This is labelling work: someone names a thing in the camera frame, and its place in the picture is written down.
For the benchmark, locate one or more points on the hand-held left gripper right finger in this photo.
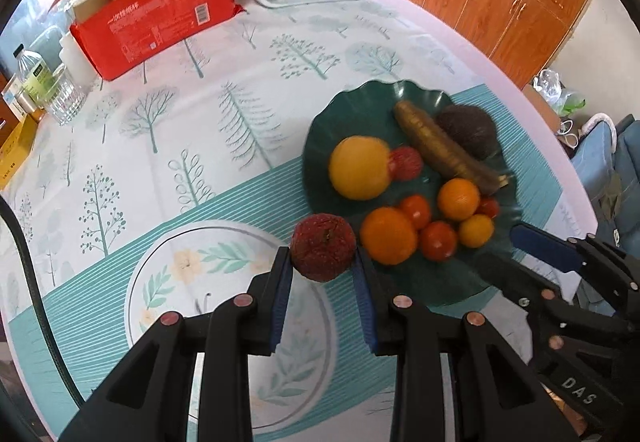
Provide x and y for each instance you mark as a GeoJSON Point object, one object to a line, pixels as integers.
{"type": "Point", "coordinates": [365, 302]}

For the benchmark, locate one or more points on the dark avocado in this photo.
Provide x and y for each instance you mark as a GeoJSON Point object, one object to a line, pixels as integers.
{"type": "Point", "coordinates": [467, 129]}

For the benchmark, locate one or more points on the large yellow citrus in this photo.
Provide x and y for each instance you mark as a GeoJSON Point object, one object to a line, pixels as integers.
{"type": "Point", "coordinates": [357, 166]}

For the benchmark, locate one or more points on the medium orange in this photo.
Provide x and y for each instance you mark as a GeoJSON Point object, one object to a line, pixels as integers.
{"type": "Point", "coordinates": [458, 199]}

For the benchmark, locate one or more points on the large orange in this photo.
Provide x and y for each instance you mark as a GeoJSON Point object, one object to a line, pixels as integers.
{"type": "Point", "coordinates": [389, 235]}

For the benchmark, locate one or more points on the dark green wavy plate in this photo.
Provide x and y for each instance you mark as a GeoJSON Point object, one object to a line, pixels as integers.
{"type": "Point", "coordinates": [350, 116]}

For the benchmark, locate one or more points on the small yellow citrus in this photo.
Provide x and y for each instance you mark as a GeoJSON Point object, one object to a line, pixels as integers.
{"type": "Point", "coordinates": [476, 230]}

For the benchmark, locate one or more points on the clear plastic bag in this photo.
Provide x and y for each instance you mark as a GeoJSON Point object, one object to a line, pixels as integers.
{"type": "Point", "coordinates": [555, 89]}

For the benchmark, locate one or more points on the white floral plate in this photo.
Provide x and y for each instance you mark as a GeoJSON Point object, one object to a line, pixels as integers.
{"type": "Point", "coordinates": [165, 252]}

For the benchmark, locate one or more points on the brown overripe banana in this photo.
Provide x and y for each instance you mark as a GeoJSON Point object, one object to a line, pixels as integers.
{"type": "Point", "coordinates": [440, 141]}

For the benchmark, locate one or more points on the red gift box of jars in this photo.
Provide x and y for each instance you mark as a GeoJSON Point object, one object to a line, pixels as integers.
{"type": "Point", "coordinates": [165, 31]}

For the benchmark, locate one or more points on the red lychee fruit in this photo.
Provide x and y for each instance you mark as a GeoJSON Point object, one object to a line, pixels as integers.
{"type": "Point", "coordinates": [322, 247]}

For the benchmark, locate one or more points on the blue fabric chair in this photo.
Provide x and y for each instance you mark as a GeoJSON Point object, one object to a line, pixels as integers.
{"type": "Point", "coordinates": [600, 156]}

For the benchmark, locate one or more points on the clear plastic bottle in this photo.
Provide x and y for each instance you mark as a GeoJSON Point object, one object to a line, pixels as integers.
{"type": "Point", "coordinates": [32, 71]}

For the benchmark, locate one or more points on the ribbed glass tumbler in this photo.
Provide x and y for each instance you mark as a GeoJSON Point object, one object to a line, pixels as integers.
{"type": "Point", "coordinates": [65, 96]}

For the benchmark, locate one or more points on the yellow cardboard box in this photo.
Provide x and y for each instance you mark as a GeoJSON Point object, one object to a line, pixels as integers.
{"type": "Point", "coordinates": [15, 151]}

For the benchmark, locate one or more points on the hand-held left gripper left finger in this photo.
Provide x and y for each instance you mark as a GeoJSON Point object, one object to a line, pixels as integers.
{"type": "Point", "coordinates": [282, 302]}

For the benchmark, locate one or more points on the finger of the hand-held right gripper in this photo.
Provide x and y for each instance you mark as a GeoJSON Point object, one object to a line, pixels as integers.
{"type": "Point", "coordinates": [545, 247]}
{"type": "Point", "coordinates": [540, 304]}

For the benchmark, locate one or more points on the white plastic container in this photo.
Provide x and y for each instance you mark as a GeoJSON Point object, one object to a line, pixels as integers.
{"type": "Point", "coordinates": [75, 56]}

